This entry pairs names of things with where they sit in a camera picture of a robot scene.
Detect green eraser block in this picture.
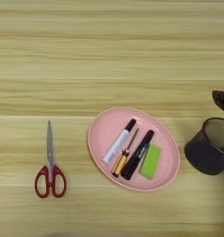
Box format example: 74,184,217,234
139,143,163,181

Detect pink oval plate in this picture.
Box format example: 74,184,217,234
87,106,180,193

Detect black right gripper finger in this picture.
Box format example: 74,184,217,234
211,90,224,117

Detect black mesh pen cup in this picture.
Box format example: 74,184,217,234
183,117,224,176

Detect black marker pen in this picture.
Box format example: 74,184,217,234
120,129,156,181

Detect red handled scissors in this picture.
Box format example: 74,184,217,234
34,119,68,199

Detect white marker with black cap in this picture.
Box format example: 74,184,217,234
102,118,138,165

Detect yellow handled screwdriver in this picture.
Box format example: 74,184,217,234
111,128,140,179

